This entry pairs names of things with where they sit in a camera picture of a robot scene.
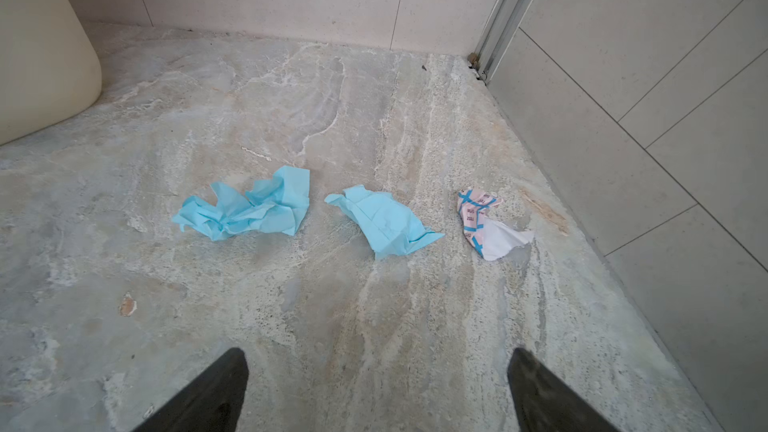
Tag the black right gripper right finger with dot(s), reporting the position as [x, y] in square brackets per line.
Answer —
[543, 402]

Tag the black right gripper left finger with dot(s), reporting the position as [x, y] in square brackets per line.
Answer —
[211, 402]

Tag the pink white printed paper scrap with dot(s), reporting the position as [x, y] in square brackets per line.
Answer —
[491, 239]

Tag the light blue crumpled paper scrap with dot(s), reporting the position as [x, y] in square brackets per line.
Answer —
[276, 205]

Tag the light blue folded paper scrap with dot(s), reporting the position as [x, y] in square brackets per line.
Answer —
[389, 227]

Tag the cream plastic trash bin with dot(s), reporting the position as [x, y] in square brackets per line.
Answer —
[50, 71]

